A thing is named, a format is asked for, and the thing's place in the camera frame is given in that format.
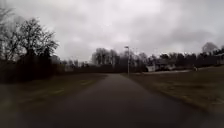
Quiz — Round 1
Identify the row of distant trees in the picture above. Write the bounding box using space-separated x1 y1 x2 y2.
59 41 224 74

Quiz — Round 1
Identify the street lamp pole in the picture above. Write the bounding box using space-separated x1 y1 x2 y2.
123 45 131 78

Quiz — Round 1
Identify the dark asphalt path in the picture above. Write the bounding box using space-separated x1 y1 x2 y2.
6 73 224 128

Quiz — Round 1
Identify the pale house with dark roof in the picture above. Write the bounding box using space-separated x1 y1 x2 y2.
145 59 177 73

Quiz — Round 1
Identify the pale side road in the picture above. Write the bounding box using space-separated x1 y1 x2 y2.
141 69 195 75

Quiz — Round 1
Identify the grass field with bare patches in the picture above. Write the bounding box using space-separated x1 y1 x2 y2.
0 72 108 128

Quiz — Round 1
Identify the sloping grass field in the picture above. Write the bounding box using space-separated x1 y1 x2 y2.
120 65 224 116

